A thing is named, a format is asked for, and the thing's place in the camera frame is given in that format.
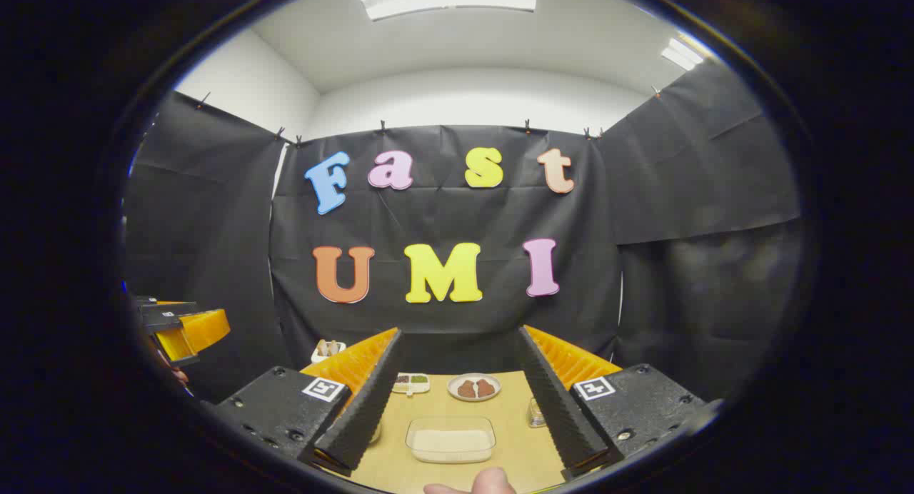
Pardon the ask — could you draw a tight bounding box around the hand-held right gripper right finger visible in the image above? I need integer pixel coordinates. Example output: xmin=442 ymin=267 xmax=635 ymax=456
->
xmin=515 ymin=325 xmax=709 ymax=479

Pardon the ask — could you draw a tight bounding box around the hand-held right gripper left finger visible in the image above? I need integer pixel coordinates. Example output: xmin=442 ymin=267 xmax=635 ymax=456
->
xmin=213 ymin=327 xmax=405 ymax=477

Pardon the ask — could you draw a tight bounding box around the clear rice container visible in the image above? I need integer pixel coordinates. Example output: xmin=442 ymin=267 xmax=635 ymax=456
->
xmin=406 ymin=417 xmax=497 ymax=465

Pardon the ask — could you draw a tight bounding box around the white round plate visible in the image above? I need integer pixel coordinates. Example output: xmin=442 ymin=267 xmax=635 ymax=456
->
xmin=448 ymin=373 xmax=502 ymax=403

